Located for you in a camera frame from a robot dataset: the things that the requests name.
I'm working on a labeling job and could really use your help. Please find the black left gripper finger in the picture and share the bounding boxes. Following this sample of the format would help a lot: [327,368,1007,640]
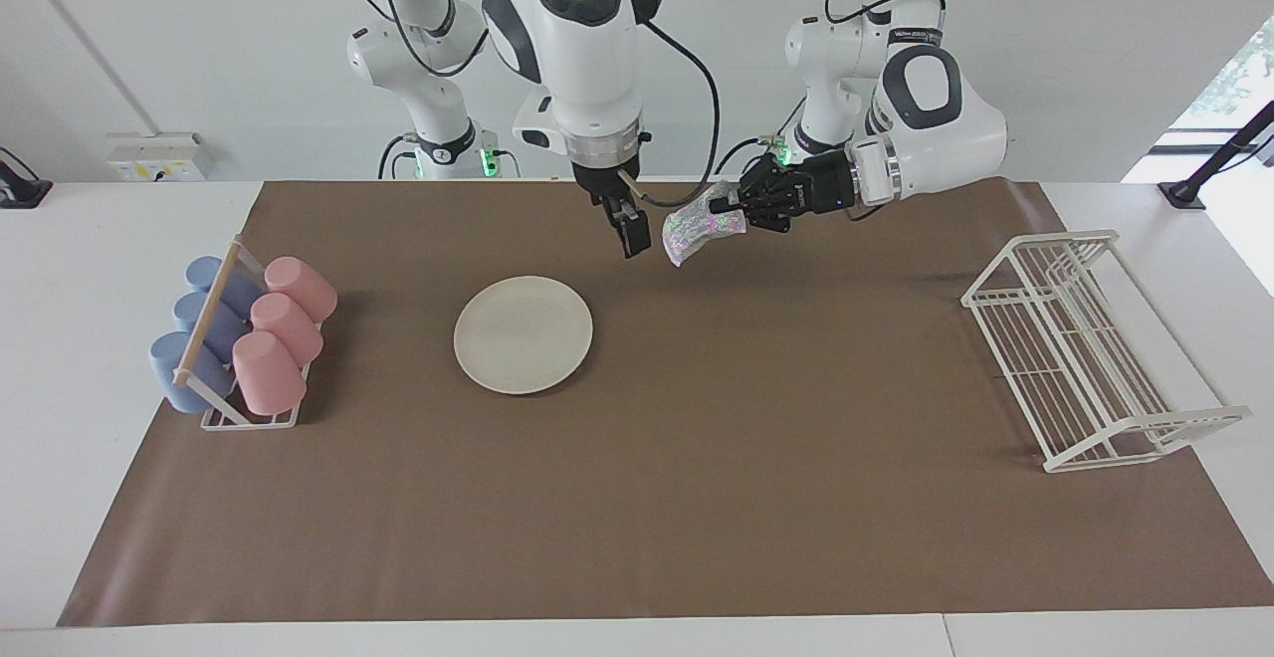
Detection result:
[712,201,792,233]
[737,154,792,202]

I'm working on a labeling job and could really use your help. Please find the cream round plate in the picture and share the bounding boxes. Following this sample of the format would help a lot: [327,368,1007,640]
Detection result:
[454,276,594,396]

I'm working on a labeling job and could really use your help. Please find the brown table mat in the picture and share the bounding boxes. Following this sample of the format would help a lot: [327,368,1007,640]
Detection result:
[57,179,1274,628]

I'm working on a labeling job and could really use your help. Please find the pink plastic cup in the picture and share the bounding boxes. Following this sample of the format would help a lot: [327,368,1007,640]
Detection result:
[264,256,338,325]
[250,293,324,367]
[232,330,308,416]

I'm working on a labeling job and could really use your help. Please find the black pole stand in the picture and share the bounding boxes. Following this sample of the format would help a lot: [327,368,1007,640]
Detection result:
[1158,100,1274,212]

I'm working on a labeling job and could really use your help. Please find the blue plastic cup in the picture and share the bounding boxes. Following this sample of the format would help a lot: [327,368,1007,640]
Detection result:
[173,291,250,364]
[185,256,262,318]
[149,330,237,414]

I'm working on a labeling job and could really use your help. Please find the cup rack with wooden rod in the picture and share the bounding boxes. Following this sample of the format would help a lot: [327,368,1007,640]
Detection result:
[172,236,324,431]

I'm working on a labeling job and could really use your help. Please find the black base cable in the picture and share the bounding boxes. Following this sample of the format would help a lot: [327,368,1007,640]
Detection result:
[715,100,802,177]
[378,134,419,180]

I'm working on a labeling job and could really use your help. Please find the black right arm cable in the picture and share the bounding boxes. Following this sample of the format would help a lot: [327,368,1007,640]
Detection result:
[336,0,720,210]

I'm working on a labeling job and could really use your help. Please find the white wire dish rack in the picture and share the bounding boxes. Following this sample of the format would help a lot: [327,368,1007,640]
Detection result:
[960,229,1253,474]

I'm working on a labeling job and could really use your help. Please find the white wall outlet box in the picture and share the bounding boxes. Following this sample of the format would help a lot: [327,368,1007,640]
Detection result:
[106,132,207,182]

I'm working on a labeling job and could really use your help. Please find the black clamp mount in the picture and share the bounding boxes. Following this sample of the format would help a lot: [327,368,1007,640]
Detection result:
[0,146,53,210]

